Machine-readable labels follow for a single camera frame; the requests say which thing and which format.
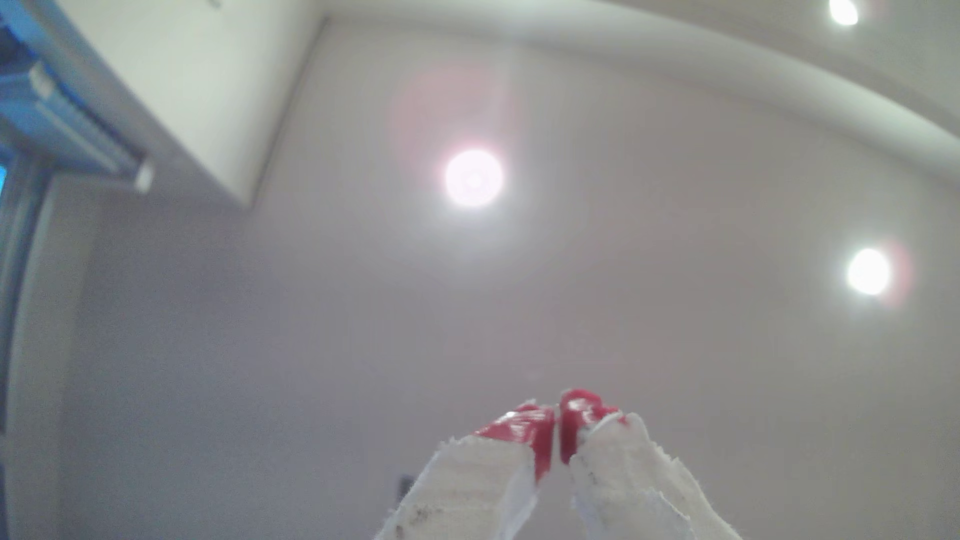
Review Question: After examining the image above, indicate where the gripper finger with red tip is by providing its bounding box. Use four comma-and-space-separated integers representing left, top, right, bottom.
375, 403, 557, 540
558, 388, 744, 540

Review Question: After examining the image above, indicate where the window roller blind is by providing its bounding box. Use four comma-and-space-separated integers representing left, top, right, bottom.
0, 0, 156, 196

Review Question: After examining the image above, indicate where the grey window frame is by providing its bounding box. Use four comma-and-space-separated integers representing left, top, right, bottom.
0, 142, 57, 540

